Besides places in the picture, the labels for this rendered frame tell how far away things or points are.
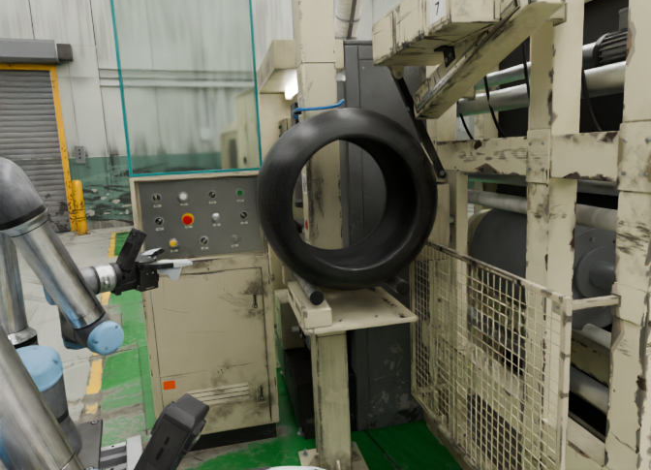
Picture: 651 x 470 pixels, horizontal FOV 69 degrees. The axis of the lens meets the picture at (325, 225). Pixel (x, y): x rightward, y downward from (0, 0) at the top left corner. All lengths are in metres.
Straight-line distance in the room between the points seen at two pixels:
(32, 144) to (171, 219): 8.38
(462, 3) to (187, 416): 1.14
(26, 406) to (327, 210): 1.36
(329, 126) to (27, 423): 1.07
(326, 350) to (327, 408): 0.25
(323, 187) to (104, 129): 8.70
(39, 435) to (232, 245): 1.63
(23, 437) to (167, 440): 0.23
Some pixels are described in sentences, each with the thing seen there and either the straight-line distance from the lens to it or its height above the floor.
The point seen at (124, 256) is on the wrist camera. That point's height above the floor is 1.09.
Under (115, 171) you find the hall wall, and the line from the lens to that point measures 10.27.
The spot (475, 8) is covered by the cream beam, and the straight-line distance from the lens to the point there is 1.33.
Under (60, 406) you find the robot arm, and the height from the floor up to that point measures 0.84.
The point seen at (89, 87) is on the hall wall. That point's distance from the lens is 10.36.
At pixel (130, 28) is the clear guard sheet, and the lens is 2.18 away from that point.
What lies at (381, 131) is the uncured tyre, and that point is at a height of 1.39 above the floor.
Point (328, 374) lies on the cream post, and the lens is 1.98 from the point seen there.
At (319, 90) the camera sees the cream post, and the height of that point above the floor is 1.56.
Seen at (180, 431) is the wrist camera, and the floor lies 1.14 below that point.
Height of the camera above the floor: 1.35
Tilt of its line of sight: 9 degrees down
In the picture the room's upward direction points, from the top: 3 degrees counter-clockwise
